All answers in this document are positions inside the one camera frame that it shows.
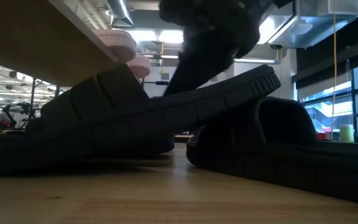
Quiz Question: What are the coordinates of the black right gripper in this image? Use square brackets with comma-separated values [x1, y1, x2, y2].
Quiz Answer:
[158, 0, 262, 97]

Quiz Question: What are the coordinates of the ceiling tube light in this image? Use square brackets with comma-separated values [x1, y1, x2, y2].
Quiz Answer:
[143, 54, 281, 65]

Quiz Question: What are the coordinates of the round silver ceiling duct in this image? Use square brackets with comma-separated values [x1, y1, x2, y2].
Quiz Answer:
[106, 0, 135, 28]

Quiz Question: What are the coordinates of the yellow-green cup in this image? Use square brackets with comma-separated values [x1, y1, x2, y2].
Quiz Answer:
[339, 124, 356, 143]

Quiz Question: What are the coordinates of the wooden shelf board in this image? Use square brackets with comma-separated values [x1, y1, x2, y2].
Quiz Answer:
[0, 0, 146, 113]

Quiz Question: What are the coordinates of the pink slide sandal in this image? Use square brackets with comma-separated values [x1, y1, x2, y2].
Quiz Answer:
[126, 54, 152, 79]
[93, 29, 137, 63]

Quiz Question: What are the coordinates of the large rectangular silver duct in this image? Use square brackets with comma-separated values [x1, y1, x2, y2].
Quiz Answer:
[258, 0, 358, 50]

